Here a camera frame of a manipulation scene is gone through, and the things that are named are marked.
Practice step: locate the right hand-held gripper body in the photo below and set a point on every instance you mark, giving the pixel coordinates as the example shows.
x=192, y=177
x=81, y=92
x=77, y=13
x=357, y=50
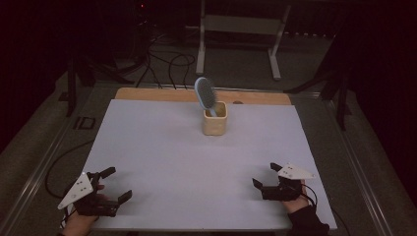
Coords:
x=293, y=172

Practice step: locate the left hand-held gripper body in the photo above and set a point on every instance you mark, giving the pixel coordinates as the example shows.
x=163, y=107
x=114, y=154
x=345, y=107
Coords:
x=80, y=190

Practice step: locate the square beige cup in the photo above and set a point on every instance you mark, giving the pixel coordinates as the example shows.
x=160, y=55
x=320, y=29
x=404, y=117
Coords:
x=214, y=126

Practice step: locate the light blue hairbrush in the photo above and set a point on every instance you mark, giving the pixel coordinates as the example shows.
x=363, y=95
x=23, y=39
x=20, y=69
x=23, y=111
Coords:
x=206, y=93

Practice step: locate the person's right hand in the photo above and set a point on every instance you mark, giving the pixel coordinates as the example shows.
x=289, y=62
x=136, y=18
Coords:
x=296, y=205

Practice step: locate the person's left hand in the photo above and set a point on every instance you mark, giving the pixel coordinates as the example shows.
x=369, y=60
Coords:
x=80, y=224

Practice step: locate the white table mat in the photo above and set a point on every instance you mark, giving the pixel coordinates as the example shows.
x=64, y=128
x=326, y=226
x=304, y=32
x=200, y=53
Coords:
x=170, y=170

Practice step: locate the black metal stand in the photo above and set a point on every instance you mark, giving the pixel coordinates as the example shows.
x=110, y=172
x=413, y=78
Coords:
x=78, y=75
x=337, y=85

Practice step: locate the white metal stand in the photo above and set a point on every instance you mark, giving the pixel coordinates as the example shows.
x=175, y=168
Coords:
x=241, y=24

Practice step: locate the metal frame rail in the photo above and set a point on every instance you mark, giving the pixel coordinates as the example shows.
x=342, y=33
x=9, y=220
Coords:
x=370, y=183
x=31, y=187
x=164, y=86

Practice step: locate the black rectangular floor bracket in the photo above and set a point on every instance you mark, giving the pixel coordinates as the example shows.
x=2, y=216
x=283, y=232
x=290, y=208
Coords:
x=85, y=123

